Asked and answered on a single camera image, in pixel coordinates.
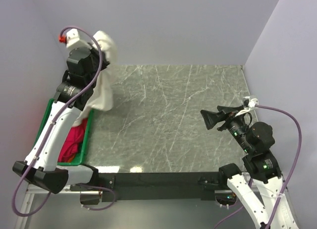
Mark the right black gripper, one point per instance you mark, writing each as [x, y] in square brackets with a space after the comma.
[210, 117]

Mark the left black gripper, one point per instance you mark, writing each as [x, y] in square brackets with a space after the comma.
[104, 63]

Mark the white t shirt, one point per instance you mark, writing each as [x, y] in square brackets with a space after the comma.
[102, 97]

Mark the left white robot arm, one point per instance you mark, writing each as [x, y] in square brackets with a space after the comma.
[40, 167]

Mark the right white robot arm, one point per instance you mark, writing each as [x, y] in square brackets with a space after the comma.
[263, 195]

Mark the magenta t shirt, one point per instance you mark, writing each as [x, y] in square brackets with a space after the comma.
[71, 145]

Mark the green plastic bin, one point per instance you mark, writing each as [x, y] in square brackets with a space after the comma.
[83, 147]

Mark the black base beam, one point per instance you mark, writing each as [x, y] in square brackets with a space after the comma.
[157, 186]

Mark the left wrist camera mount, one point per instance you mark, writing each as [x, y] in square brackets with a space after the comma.
[72, 40]

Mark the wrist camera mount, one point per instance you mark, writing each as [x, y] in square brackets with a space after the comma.
[72, 40]
[249, 104]

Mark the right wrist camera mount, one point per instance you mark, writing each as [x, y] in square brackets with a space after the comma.
[249, 104]

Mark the aluminium frame rail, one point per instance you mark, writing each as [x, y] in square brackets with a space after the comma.
[31, 192]

